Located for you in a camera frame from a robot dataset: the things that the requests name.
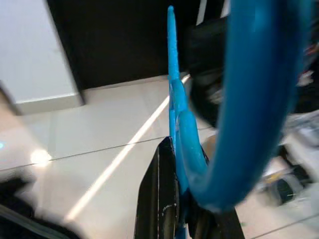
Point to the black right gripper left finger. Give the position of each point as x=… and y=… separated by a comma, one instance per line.
x=157, y=199

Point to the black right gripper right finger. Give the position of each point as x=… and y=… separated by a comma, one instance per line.
x=219, y=224

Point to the blue plastic hanger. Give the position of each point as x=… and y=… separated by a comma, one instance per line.
x=261, y=74

